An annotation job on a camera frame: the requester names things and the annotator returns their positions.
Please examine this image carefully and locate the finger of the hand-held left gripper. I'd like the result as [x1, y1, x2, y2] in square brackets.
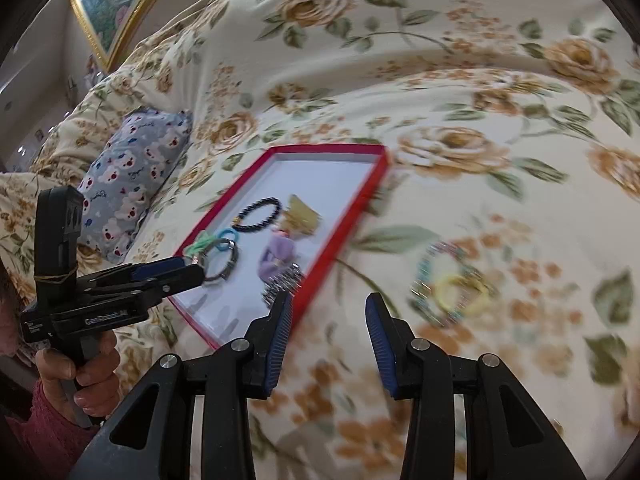
[87, 263, 207, 306]
[82, 257, 187, 291]

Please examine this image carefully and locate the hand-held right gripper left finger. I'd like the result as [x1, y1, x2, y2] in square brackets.
[67, 290, 296, 480]

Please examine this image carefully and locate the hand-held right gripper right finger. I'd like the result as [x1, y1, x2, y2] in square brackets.
[365, 292, 588, 480]

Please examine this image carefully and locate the mint green bow hair tie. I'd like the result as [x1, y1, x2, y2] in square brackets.
[182, 230, 223, 266]

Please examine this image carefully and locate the dark band bracelet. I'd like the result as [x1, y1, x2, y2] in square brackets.
[197, 240, 240, 283]

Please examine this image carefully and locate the silver chain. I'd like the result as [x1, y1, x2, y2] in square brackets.
[260, 265, 306, 306]

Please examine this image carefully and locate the yellow hair tie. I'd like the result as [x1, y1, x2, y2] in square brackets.
[434, 274, 493, 317]

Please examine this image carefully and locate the crystal bead bracelet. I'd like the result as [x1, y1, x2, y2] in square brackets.
[410, 241, 493, 328]

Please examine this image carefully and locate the purple flower hair tie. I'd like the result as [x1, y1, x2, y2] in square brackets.
[257, 230, 296, 278]

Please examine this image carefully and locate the black bead bracelet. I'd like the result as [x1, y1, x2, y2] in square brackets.
[231, 197, 282, 233]

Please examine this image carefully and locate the yellow claw hair clip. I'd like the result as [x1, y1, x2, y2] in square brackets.
[282, 195, 321, 236]

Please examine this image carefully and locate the red shallow box tray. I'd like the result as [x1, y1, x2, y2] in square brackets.
[167, 144, 392, 351]

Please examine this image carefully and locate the person's left forearm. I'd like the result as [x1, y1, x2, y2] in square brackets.
[0, 380, 101, 480]

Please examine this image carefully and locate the person's left hand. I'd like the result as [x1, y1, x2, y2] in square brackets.
[35, 332, 122, 418]

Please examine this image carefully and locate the blue bear print pillow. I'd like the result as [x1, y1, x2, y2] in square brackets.
[77, 109, 193, 263]

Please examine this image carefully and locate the floral cream blanket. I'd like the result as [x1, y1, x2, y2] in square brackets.
[0, 0, 640, 480]

